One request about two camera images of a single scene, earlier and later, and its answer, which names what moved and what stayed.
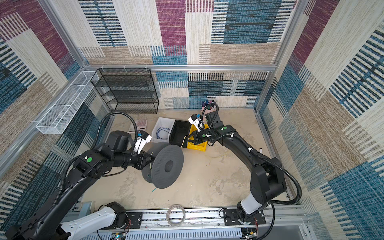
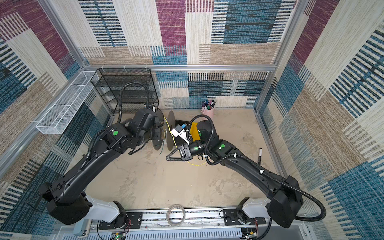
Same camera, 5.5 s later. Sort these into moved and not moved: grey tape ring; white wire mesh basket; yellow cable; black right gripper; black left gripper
Moved: black left gripper; yellow cable; black right gripper
Not moved: white wire mesh basket; grey tape ring
